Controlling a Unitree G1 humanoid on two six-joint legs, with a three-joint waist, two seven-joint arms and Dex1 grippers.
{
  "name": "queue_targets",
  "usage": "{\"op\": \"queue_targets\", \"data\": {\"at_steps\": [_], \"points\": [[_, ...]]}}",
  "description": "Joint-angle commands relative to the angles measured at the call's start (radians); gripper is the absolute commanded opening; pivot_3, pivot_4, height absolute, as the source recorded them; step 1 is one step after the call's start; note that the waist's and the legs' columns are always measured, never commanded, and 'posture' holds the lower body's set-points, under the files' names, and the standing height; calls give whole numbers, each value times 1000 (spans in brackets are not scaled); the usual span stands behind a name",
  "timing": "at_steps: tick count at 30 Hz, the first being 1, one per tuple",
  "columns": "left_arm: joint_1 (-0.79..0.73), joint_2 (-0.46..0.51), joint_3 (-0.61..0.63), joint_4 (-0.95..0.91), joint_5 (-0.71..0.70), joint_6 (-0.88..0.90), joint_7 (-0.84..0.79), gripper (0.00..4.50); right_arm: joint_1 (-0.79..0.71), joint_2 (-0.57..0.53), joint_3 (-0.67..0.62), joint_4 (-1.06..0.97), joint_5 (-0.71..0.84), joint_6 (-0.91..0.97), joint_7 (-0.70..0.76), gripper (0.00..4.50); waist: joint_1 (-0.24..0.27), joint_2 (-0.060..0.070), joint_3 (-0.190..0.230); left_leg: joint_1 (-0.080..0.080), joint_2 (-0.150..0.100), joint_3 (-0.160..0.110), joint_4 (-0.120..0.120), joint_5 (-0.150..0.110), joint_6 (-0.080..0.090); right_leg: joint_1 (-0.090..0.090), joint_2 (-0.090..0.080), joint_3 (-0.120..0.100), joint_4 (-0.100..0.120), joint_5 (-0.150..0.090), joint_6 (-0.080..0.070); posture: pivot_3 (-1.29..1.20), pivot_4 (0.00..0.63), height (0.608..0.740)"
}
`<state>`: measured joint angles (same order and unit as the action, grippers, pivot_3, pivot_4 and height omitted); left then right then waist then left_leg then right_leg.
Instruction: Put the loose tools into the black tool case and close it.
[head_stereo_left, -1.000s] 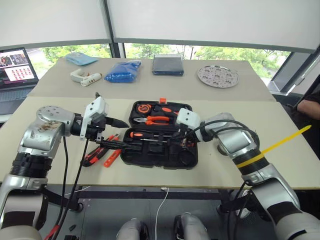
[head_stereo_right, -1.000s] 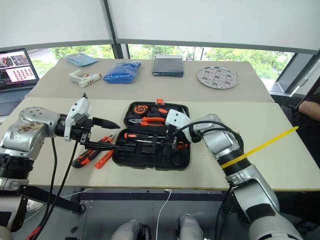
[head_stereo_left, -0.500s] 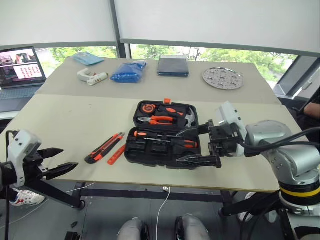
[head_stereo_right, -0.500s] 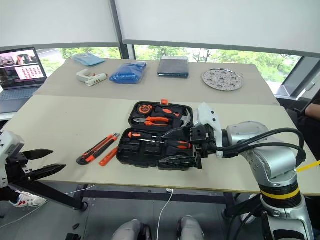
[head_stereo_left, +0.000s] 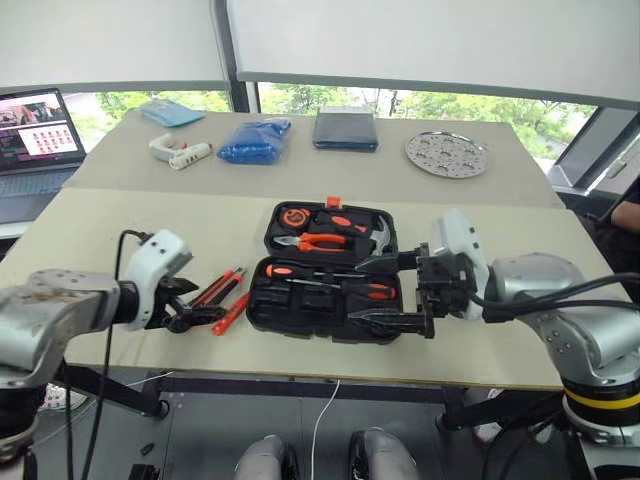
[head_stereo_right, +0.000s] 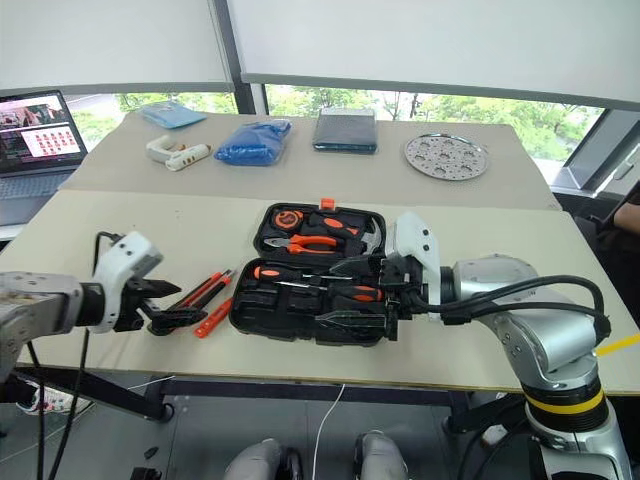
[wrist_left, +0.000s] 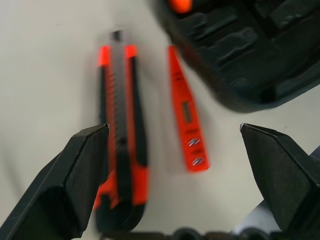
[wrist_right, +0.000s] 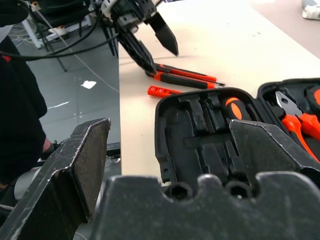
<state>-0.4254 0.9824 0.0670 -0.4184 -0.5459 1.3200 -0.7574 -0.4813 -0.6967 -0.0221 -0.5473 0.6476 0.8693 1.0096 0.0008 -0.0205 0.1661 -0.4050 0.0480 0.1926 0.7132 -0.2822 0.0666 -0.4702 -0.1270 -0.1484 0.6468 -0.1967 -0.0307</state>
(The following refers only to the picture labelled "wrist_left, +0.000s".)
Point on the orange voltage tester pen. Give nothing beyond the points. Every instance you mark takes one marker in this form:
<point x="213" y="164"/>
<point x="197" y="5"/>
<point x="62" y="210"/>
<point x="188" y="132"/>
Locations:
<point x="187" y="125"/>

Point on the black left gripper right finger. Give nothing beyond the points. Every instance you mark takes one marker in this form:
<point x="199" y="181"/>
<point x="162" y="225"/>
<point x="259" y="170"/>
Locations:
<point x="285" y="180"/>

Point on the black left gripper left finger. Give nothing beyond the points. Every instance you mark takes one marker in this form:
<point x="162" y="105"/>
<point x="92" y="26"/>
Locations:
<point x="57" y="190"/>

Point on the orange black utility knife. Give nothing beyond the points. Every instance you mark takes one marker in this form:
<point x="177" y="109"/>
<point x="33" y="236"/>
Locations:
<point x="120" y="100"/>

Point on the black plastic tool case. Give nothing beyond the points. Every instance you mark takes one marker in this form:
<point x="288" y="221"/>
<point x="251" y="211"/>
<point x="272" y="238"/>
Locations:
<point x="250" y="50"/>

